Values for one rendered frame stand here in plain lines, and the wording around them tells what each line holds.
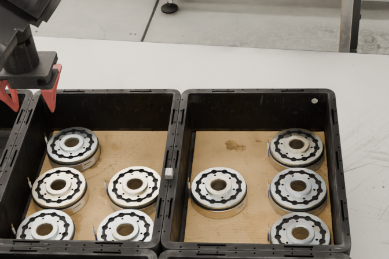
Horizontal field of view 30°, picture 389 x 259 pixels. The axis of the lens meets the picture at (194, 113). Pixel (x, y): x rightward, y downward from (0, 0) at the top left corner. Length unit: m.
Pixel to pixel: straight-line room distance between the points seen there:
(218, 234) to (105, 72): 0.73
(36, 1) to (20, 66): 0.13
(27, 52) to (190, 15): 2.24
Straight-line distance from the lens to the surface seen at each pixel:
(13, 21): 1.09
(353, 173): 1.59
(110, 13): 3.43
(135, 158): 1.45
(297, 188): 1.36
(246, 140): 1.47
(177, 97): 1.42
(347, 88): 1.81
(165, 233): 1.18
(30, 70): 1.17
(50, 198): 1.37
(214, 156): 1.44
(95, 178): 1.43
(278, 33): 3.20
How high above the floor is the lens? 1.84
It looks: 41 degrees down
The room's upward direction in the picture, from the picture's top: 5 degrees counter-clockwise
